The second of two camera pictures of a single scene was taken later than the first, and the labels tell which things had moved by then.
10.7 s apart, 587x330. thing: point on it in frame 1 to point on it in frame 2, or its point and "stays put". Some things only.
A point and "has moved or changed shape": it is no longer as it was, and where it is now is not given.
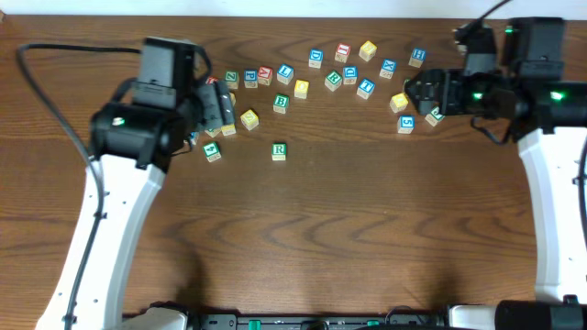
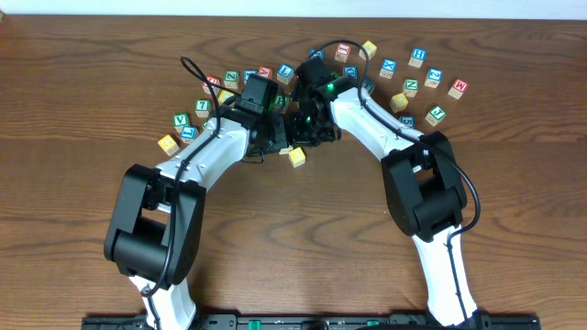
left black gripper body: [213, 108] to [279, 136]
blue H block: [417, 57] stays put
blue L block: [285, 73] stays put
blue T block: [365, 89] stays put
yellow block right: [398, 102] stays put
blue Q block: [315, 59] stays put
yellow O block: [301, 89] has moved or changed shape
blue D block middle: [350, 74] stays put
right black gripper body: [463, 92] to [306, 127]
